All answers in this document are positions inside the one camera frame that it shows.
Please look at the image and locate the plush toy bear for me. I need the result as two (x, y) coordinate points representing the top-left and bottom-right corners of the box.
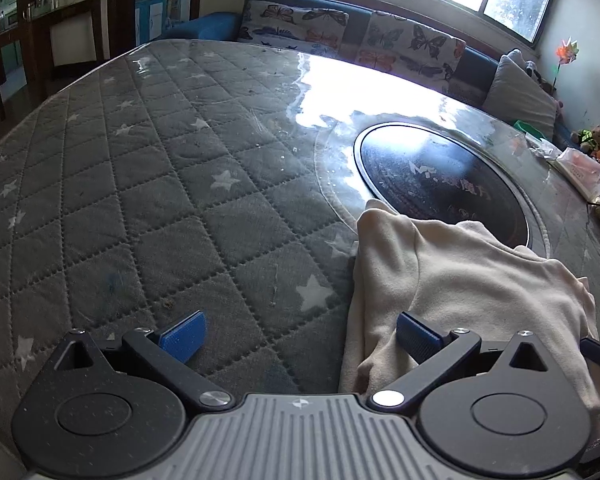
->
(570, 126), (600, 163)

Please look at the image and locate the blue sofa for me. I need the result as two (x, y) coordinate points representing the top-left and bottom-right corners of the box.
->
(161, 0), (496, 107)

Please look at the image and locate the colourful pinwheel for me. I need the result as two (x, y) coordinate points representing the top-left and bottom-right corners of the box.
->
(552, 38), (580, 88)

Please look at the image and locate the dark wooden door frame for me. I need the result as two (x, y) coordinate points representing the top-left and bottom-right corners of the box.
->
(107, 0), (200, 58)

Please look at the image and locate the grey pillow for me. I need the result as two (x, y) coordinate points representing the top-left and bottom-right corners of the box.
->
(482, 49), (559, 139)

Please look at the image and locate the cream white garment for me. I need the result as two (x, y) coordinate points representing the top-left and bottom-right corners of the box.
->
(339, 200), (600, 415)

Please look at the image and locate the dark wooden side table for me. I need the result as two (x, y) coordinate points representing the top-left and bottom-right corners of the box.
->
(0, 0), (105, 120)

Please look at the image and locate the left butterfly cushion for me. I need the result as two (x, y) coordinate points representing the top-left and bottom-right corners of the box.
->
(237, 0), (349, 58)

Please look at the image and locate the pink plastic bag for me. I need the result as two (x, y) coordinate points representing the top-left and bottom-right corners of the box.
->
(552, 148), (600, 202)

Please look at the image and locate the right butterfly cushion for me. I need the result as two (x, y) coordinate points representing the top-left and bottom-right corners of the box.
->
(355, 12), (466, 94)

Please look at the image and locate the black round hotplate inset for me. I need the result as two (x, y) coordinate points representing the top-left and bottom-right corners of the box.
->
(353, 122), (533, 248)

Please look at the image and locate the grey quilted table cover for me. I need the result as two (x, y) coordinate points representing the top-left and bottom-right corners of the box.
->
(0, 40), (600, 440)

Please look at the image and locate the blue cabinet in doorway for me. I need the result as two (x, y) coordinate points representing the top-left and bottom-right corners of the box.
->
(135, 0), (170, 46)

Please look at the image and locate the butterfly cushion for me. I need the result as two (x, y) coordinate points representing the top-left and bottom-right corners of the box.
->
(355, 12), (466, 94)
(237, 0), (349, 58)

